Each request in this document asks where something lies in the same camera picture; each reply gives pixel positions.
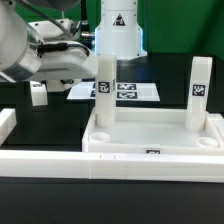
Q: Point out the white U-shaped obstacle fence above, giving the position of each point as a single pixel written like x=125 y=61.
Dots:
x=121 y=166

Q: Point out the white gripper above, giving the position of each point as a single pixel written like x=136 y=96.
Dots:
x=63 y=57

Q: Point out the white fiducial marker sheet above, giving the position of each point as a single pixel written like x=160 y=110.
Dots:
x=125 y=92

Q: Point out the white desk tabletop tray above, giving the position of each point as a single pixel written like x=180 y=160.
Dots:
x=154 y=130

